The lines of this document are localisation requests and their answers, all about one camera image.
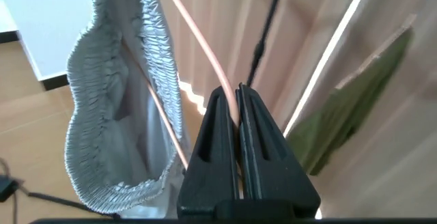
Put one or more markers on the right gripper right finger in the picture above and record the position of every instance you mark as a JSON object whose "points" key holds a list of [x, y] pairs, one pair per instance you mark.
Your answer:
{"points": [[276, 179]]}

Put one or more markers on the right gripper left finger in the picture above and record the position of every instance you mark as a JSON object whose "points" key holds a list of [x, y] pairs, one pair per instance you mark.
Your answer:
{"points": [[211, 176]]}

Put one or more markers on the green printed shirt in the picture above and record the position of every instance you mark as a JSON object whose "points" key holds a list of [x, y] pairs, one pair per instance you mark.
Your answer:
{"points": [[341, 114]]}

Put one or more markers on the pale grey shorts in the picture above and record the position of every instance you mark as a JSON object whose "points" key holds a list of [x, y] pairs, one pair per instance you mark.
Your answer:
{"points": [[95, 97]]}

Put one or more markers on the black clothes rack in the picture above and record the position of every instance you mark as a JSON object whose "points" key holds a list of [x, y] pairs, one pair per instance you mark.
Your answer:
{"points": [[261, 46]]}

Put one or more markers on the beige curtain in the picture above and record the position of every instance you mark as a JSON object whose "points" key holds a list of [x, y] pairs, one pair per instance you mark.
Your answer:
{"points": [[392, 149]]}

